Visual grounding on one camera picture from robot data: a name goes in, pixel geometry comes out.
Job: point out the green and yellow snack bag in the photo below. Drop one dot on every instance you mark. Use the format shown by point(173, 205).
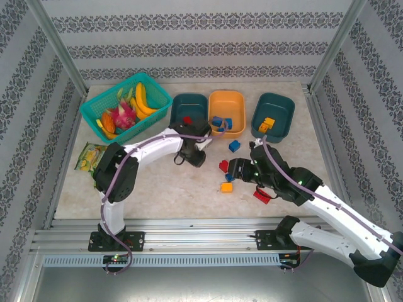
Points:
point(88, 157)

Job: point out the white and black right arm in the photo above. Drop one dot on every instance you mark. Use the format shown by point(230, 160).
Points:
point(330, 242)

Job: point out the yellow lego brick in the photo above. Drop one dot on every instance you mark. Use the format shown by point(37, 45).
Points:
point(226, 187)
point(269, 121)
point(263, 128)

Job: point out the teal plastic mesh basket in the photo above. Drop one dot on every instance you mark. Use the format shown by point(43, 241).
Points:
point(154, 91)

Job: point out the orange toy mango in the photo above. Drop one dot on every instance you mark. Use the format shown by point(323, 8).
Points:
point(108, 122)

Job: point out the dark teal plastic bin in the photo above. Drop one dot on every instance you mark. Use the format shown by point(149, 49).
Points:
point(189, 105)
point(277, 107)

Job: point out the long red lego brick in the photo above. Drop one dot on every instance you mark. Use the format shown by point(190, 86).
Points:
point(261, 196)

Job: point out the blue lego brick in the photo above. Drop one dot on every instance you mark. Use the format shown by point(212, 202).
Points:
point(220, 129)
point(235, 147)
point(229, 178)
point(216, 121)
point(228, 123)

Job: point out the aluminium side rail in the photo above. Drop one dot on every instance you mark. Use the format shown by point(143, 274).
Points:
point(330, 157)
point(67, 157)

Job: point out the long aluminium base rail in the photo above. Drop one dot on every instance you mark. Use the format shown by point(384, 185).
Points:
point(195, 234)

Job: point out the large yellow toy banana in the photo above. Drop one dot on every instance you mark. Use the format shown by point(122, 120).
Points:
point(140, 94)

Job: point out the small circuit board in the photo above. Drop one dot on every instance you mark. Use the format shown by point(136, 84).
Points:
point(288, 257)
point(116, 258)

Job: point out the orange plastic bin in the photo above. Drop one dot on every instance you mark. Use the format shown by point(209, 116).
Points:
point(226, 107)

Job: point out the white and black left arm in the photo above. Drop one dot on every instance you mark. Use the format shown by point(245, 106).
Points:
point(157, 151)

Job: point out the pink toy dragon fruit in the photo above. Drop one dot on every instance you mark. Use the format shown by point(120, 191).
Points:
point(123, 117)

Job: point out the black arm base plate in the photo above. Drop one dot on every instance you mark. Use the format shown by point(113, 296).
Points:
point(264, 240)
point(135, 240)

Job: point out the small yellow toy banana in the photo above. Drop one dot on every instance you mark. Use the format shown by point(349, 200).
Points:
point(138, 110)

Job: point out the aluminium frame post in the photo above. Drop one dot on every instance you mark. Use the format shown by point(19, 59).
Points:
point(53, 41)
point(337, 44)

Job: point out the yellow toy fruit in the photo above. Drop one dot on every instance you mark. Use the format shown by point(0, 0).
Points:
point(110, 135)

